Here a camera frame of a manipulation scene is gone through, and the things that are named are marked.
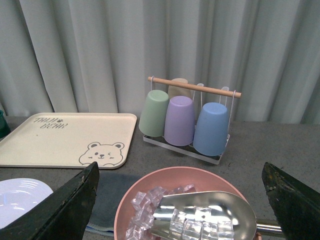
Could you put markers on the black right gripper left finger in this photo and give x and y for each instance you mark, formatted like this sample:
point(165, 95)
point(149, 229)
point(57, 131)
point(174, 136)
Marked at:
point(63, 215)

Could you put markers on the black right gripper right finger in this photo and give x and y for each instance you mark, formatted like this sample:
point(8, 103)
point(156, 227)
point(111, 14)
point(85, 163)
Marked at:
point(296, 206)

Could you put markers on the white ridged plate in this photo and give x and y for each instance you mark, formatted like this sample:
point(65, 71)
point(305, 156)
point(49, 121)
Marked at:
point(18, 196)

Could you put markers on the blue grey cloth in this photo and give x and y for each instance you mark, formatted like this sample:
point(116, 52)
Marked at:
point(111, 188)

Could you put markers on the cream bear tray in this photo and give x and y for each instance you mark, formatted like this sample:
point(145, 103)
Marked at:
point(69, 140)

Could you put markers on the pink bowl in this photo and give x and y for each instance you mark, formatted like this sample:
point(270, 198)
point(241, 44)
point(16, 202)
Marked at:
point(168, 178)

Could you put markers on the metal ice scoop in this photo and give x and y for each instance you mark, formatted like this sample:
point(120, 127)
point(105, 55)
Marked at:
point(210, 207)

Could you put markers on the dark green cup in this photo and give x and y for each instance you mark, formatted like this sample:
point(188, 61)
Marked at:
point(4, 127)

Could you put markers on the blue cup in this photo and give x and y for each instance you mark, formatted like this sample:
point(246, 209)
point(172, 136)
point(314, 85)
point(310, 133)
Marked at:
point(211, 131)

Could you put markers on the purple cup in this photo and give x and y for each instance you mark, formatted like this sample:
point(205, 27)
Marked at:
point(180, 121)

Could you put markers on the beige cup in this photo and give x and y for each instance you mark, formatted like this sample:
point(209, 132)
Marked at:
point(174, 91)

